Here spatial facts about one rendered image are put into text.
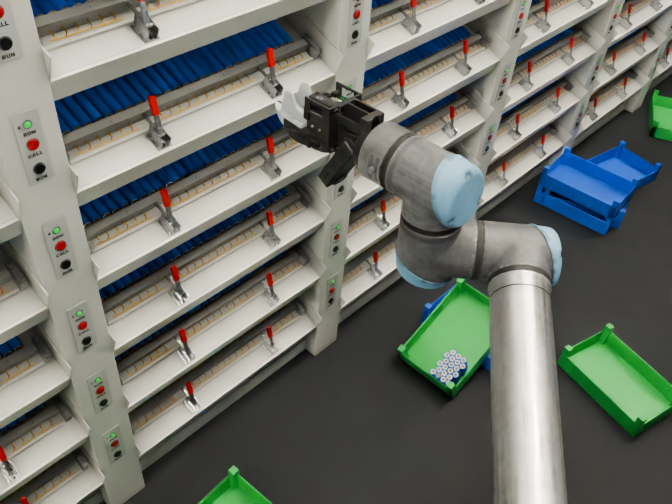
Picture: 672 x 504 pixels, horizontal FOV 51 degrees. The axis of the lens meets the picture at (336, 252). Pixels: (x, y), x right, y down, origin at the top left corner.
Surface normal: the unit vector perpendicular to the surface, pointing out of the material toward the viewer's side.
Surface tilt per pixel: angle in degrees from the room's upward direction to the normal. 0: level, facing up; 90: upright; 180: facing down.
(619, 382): 0
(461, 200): 83
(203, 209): 22
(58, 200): 90
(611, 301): 0
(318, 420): 0
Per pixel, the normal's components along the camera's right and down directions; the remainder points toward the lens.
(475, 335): -0.21, -0.49
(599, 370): 0.07, -0.73
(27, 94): 0.72, 0.51
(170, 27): 0.33, -0.48
